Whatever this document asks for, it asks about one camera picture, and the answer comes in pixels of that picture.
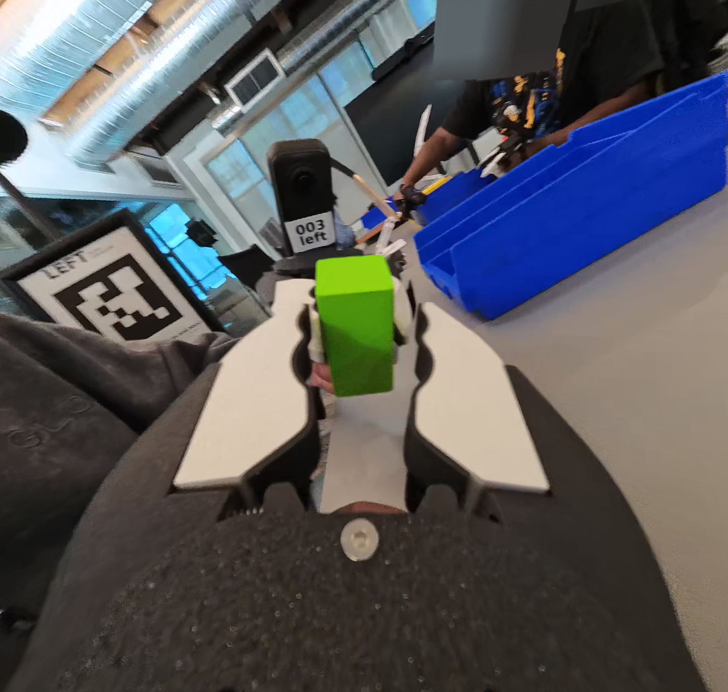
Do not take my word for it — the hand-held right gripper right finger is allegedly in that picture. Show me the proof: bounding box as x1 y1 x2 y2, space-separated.
404 302 551 495

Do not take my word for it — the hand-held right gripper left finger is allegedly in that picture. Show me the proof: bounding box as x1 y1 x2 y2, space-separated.
173 280 323 492

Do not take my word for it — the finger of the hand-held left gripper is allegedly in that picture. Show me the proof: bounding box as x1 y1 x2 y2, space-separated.
392 281 415 346

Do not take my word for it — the long green wooden block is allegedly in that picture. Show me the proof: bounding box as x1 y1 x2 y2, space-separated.
314 255 398 397

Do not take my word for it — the person's left hand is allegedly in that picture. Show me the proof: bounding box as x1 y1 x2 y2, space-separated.
308 360 337 395

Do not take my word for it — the white air vent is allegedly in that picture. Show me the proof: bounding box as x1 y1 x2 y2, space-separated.
224 49 287 111

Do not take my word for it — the black monitor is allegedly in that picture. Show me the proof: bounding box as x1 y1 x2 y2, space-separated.
344 22 479 187

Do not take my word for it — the yellow plastic bin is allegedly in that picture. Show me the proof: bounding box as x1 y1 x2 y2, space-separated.
416 169 461 193

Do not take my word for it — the printed marker board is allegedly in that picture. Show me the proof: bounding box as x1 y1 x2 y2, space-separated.
0 209 228 343

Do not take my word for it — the black round stand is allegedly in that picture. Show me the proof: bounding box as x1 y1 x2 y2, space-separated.
0 110 63 244

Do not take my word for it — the silver ventilation duct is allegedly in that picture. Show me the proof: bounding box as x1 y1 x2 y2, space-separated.
0 0 439 170

